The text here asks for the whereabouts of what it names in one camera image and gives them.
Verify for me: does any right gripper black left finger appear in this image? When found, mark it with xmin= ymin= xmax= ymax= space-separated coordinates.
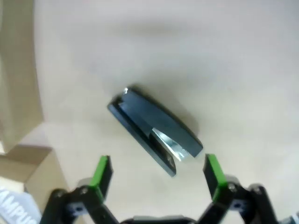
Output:
xmin=40 ymin=154 xmax=122 ymax=224

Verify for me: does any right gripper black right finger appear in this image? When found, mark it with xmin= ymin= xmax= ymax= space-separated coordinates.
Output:
xmin=198 ymin=153 xmax=280 ymax=224

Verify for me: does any grey fabric pencil case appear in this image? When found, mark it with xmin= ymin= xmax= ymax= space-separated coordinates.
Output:
xmin=0 ymin=176 xmax=44 ymax=224

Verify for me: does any large open cardboard box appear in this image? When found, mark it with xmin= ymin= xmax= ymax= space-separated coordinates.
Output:
xmin=0 ymin=143 xmax=72 ymax=210

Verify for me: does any small open cardboard box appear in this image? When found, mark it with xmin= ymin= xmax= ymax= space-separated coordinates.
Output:
xmin=0 ymin=0 xmax=46 ymax=155

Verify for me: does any black stapler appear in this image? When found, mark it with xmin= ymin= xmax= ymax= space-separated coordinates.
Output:
xmin=107 ymin=84 xmax=204 ymax=178

